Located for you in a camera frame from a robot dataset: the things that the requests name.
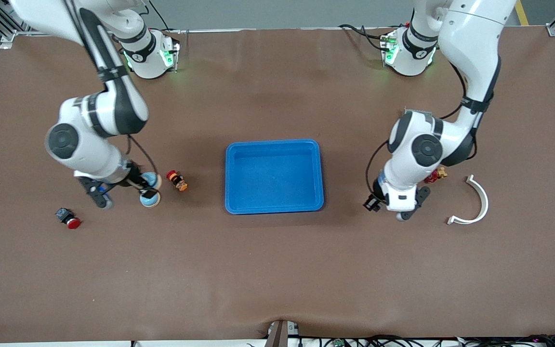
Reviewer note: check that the orange black emergency stop button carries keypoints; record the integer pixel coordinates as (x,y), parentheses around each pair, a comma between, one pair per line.
(178,181)

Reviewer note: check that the grey camera stand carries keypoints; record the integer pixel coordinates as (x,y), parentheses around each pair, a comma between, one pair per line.
(280,335)

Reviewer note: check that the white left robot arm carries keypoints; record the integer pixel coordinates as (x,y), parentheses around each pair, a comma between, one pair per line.
(475,48)

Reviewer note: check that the red push button black body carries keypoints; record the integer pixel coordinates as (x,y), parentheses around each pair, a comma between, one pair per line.
(68,218)

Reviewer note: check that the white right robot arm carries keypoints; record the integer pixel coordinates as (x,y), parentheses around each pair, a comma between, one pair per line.
(94,115)

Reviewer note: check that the white curved plastic bracket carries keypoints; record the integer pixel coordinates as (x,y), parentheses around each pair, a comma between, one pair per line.
(484,198)

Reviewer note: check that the blue desk bell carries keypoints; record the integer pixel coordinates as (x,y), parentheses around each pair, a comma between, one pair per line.
(154,179)
(150,203)

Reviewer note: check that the blue plastic tray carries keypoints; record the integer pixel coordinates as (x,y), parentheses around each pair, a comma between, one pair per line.
(272,178)

